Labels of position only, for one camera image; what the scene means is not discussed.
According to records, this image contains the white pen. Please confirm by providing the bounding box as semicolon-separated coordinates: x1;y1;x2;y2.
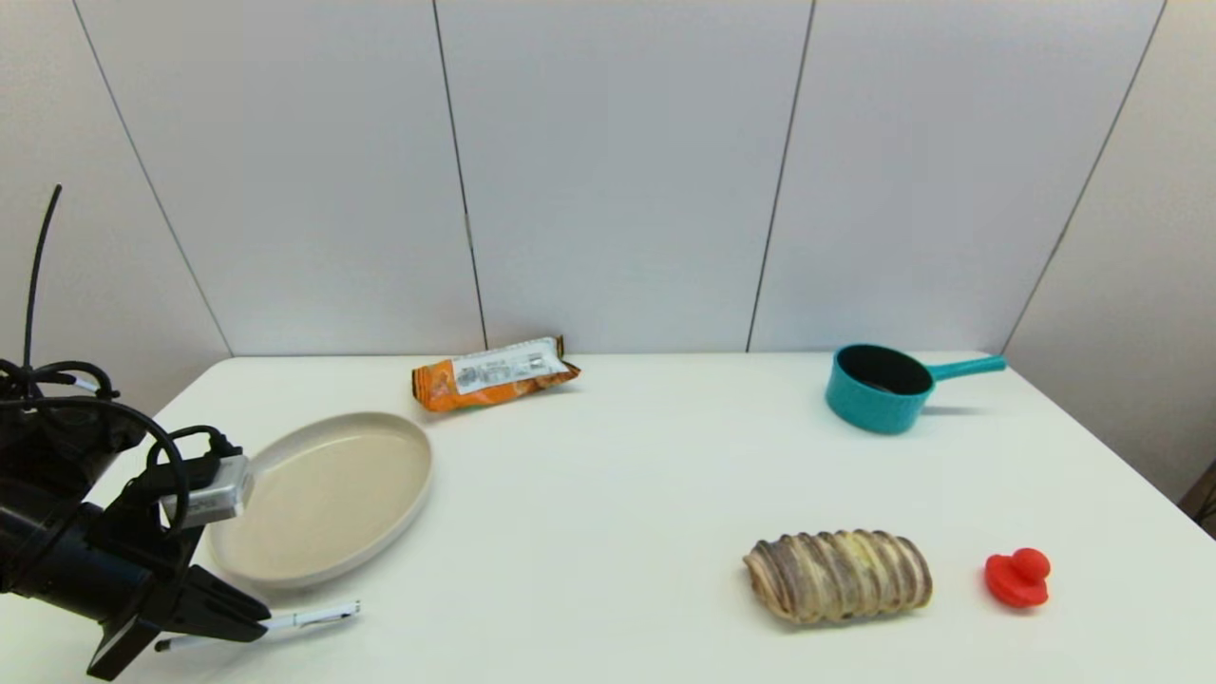
155;599;362;653

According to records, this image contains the beige oval plate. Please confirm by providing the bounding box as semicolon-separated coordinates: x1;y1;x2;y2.
210;411;435;588

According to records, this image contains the orange snack packet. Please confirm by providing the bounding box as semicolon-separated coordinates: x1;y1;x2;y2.
411;335;581;413

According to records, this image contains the striped bread loaf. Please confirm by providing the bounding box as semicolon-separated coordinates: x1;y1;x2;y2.
743;529;934;625

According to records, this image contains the teal saucepan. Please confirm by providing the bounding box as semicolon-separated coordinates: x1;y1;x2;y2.
825;344;1007;436

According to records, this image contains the red rubber duck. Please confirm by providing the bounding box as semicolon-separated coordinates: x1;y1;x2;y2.
984;547;1052;609

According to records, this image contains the dark brown background object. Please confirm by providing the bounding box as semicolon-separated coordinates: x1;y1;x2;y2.
1178;461;1216;538

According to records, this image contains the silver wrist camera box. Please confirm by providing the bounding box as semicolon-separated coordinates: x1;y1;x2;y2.
160;454;255;530

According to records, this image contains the thick black looping cable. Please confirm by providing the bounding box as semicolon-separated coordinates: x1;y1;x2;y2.
0;396;192;535

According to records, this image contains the black camera cable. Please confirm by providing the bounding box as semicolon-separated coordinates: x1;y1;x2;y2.
128;425;240;504

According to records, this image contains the thin black upright cable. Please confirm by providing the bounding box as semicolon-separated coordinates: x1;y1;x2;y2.
23;184;64;376

